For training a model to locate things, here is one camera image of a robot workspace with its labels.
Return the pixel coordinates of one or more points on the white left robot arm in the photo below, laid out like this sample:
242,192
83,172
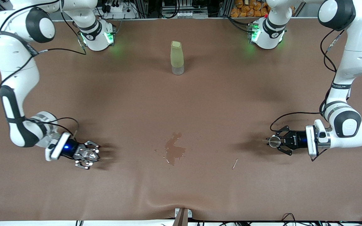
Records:
357,62

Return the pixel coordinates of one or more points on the green bottle with clear base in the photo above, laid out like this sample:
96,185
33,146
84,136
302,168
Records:
177,56

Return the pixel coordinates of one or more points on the small wooden stick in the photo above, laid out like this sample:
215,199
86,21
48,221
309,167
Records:
235,164

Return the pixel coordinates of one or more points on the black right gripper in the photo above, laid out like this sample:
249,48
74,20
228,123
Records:
71,148

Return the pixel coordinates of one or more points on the long white power strip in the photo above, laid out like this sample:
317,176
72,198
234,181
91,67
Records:
184,14

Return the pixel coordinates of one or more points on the metal table edge bracket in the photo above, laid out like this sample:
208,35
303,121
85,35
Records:
182,216

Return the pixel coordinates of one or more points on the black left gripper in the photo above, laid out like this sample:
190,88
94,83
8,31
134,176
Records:
297,138

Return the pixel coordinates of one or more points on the steel double jigger measuring cup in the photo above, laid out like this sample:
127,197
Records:
274,142

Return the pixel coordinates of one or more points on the large brown liquid puddle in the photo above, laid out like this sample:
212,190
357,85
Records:
174,152

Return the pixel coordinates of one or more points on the orange packaged snacks pile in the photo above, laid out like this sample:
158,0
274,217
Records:
247,9

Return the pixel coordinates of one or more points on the brown table mat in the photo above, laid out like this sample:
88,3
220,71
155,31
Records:
137,94

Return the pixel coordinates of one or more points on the white power strip with plugs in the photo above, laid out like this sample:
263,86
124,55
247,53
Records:
121,14

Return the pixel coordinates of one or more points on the small clear glass cup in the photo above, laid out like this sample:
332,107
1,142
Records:
90,155

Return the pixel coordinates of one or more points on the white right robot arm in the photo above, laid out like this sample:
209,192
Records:
14,62

